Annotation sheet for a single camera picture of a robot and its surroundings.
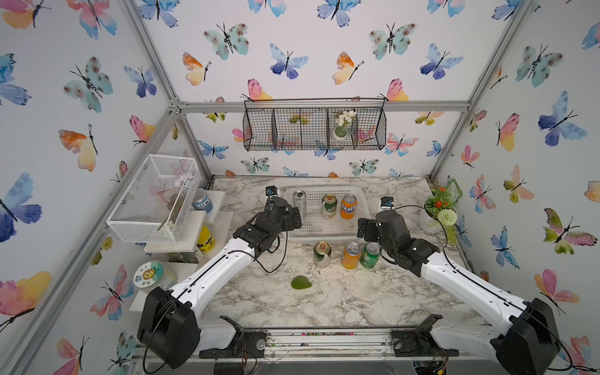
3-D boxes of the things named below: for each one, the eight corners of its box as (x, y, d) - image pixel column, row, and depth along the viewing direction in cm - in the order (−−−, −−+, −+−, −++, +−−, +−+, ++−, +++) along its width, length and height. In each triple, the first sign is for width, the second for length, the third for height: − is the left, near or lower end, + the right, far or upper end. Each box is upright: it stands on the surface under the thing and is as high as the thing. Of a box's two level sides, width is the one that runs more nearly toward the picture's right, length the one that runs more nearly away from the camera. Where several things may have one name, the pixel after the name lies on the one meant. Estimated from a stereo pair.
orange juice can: (342, 269, 91) (346, 256, 83) (341, 255, 95) (344, 241, 86) (356, 269, 91) (361, 256, 83) (355, 255, 95) (359, 241, 86)
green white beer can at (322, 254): (313, 269, 91) (314, 256, 83) (313, 255, 95) (313, 241, 87) (330, 269, 91) (332, 256, 83) (329, 255, 95) (331, 241, 87)
